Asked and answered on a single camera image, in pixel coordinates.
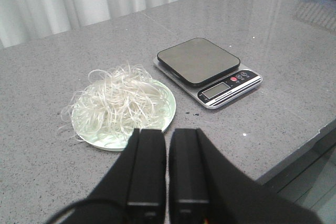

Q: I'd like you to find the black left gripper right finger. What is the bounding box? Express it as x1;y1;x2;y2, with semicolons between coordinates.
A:
169;129;322;223

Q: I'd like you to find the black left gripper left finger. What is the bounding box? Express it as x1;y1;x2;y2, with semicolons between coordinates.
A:
89;129;166;223

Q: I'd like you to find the white vermicelli noodle bundle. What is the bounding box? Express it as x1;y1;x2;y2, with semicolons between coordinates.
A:
60;64;176;148

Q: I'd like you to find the silver black kitchen scale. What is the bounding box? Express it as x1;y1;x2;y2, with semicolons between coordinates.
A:
153;38;263;110

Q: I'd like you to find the pale green round plate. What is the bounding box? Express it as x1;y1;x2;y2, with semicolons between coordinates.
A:
71;80;176;152

